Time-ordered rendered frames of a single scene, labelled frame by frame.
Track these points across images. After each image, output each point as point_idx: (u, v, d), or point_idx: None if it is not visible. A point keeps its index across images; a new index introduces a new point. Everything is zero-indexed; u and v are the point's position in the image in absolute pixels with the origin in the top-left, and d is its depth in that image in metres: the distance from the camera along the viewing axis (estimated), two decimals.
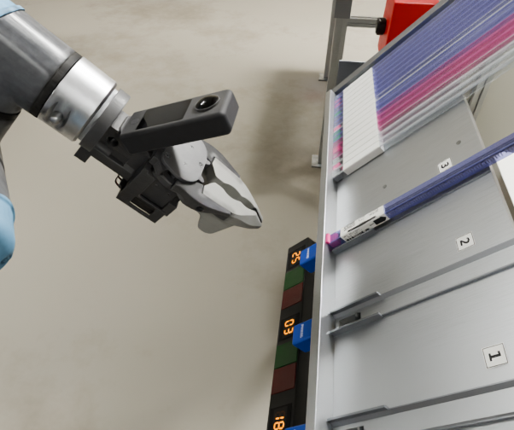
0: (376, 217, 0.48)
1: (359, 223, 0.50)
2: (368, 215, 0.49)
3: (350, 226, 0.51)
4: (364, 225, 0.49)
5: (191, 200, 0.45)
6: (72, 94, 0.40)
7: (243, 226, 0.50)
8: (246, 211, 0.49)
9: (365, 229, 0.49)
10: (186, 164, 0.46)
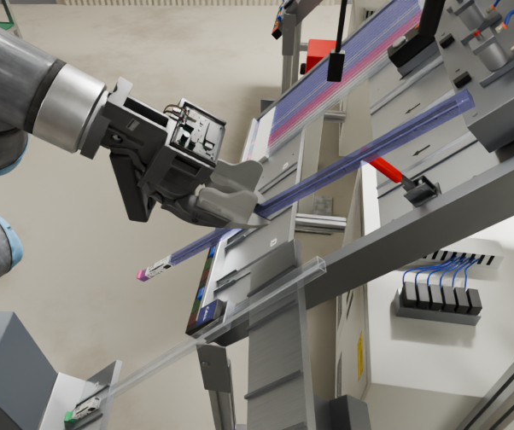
0: (164, 265, 0.62)
1: (155, 267, 0.64)
2: (161, 261, 0.63)
3: (151, 267, 0.65)
4: (157, 269, 0.63)
5: None
6: None
7: (256, 191, 0.52)
8: None
9: (160, 271, 0.63)
10: None
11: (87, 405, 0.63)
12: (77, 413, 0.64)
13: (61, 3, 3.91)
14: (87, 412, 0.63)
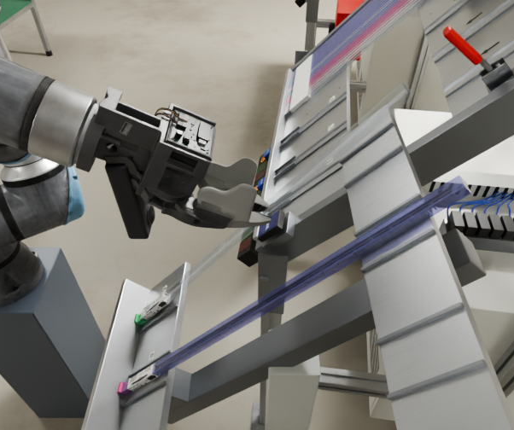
0: (148, 376, 0.56)
1: (138, 379, 0.57)
2: (144, 371, 0.57)
3: (134, 379, 0.58)
4: (141, 380, 0.57)
5: None
6: None
7: None
8: None
9: (143, 382, 0.57)
10: None
11: (158, 301, 0.64)
12: (147, 311, 0.65)
13: None
14: (157, 309, 0.64)
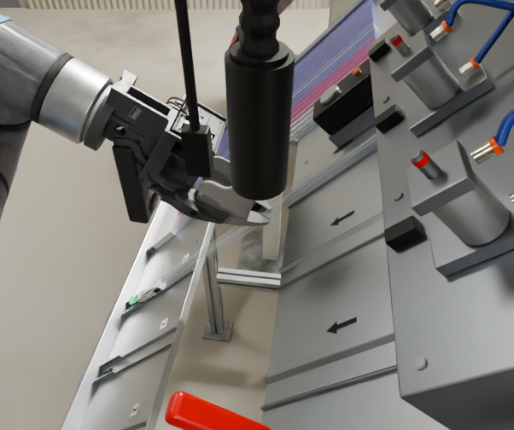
0: None
1: None
2: None
3: None
4: None
5: None
6: None
7: None
8: None
9: None
10: None
11: (153, 287, 0.64)
12: (142, 295, 0.66)
13: (25, 7, 3.62)
14: (151, 294, 0.65)
